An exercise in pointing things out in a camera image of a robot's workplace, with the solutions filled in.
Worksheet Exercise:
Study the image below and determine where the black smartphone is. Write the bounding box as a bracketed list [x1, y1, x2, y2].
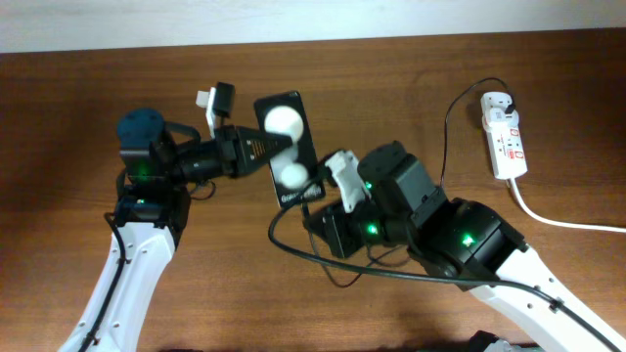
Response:
[253, 91, 326, 208]

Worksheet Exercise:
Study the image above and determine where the black USB charging cable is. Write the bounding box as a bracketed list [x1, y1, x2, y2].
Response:
[300, 76, 517, 289]

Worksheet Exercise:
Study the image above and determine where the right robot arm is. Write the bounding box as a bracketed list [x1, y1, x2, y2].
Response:
[304, 141, 625, 351]

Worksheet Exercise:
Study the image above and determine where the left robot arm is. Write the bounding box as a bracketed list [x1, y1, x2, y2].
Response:
[61, 109, 292, 351]

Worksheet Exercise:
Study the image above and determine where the white charger adapter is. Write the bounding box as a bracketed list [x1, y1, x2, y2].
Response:
[482, 108, 519, 133]

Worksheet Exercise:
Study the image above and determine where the white power strip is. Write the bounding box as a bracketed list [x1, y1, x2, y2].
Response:
[480, 92, 527, 180]

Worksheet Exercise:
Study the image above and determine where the black right camera cable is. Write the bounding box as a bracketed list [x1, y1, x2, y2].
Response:
[267, 165, 622, 352]

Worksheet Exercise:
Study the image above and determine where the white power strip cord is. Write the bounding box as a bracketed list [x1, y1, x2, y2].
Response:
[506, 177, 626, 234]

